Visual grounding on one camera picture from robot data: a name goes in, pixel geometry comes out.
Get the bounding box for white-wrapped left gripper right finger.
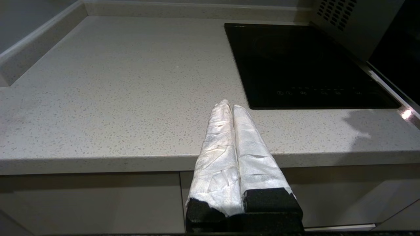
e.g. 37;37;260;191
232;104;304;231

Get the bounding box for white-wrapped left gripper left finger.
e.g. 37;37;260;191
185;99;244;231

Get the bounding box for black glass microwave door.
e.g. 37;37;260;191
367;0;420;122

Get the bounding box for beige cabinet front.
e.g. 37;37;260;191
0;172;185;235
180;164;420;230

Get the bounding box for black induction cooktop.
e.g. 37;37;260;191
224;23;402;110

